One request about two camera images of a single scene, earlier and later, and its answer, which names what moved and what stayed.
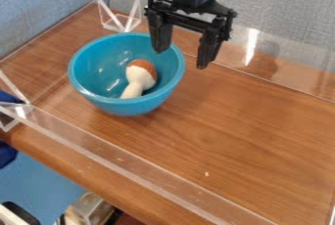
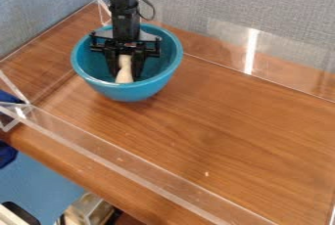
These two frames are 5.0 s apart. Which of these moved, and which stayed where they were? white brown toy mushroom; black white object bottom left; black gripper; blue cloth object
Moved: white brown toy mushroom; black gripper
Stayed: blue cloth object; black white object bottom left
